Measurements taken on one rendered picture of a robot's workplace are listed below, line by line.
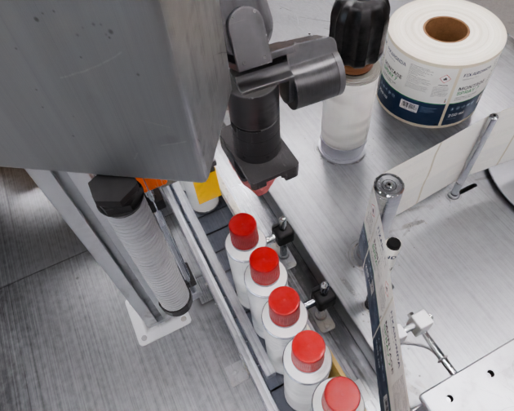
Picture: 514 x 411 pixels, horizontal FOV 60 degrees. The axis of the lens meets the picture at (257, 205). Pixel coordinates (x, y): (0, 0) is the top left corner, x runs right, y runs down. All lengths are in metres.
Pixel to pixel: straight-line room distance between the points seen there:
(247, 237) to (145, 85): 0.30
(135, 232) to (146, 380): 0.43
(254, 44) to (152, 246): 0.21
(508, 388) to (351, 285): 0.34
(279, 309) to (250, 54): 0.25
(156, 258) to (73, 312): 0.45
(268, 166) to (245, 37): 0.16
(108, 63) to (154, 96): 0.03
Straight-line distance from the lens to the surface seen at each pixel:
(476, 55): 0.86
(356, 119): 0.75
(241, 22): 0.44
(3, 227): 0.97
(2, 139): 0.33
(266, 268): 0.48
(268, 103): 0.47
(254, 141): 0.50
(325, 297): 0.65
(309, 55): 0.49
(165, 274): 0.40
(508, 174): 0.88
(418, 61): 0.83
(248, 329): 0.59
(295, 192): 0.79
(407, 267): 0.73
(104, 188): 0.31
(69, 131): 0.29
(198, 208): 0.76
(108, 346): 0.77
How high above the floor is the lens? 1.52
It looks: 55 degrees down
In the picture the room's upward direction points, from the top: 6 degrees counter-clockwise
